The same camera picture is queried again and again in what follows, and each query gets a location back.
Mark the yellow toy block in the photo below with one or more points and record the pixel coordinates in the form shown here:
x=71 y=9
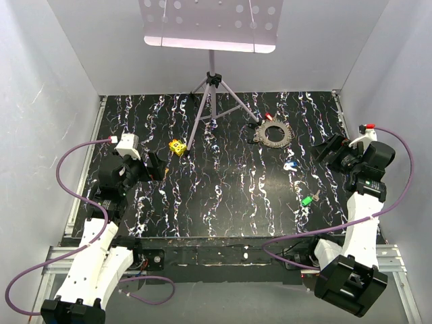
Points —
x=177 y=147

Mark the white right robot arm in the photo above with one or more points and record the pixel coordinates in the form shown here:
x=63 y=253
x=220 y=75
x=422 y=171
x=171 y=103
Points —
x=349 y=276

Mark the green tag key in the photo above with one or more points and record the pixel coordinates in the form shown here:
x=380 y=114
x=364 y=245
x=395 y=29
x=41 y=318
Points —
x=309 y=199

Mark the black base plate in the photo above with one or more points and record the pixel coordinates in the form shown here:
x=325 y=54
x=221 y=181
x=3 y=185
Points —
x=221 y=259

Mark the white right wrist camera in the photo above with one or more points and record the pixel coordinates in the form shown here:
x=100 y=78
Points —
x=367 y=134

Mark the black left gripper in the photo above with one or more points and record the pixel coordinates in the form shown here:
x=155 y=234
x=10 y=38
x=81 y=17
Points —
x=156 y=173

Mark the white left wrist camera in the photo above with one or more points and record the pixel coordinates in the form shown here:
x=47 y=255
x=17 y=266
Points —
x=128 y=145

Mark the lilac music stand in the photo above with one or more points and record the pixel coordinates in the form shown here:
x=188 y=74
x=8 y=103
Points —
x=236 y=26

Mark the blue tag key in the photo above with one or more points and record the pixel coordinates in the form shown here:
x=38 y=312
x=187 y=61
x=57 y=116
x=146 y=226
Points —
x=290 y=166

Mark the metal key ring disc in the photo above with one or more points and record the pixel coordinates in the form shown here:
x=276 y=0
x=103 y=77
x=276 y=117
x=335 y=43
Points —
x=275 y=134

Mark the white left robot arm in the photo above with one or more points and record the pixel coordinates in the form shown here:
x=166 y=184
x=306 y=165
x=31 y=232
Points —
x=95 y=272

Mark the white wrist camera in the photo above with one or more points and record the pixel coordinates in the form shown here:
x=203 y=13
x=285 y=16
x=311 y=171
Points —
x=367 y=134
x=128 y=145

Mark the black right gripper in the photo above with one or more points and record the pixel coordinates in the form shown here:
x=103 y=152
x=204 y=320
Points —
x=337 y=144

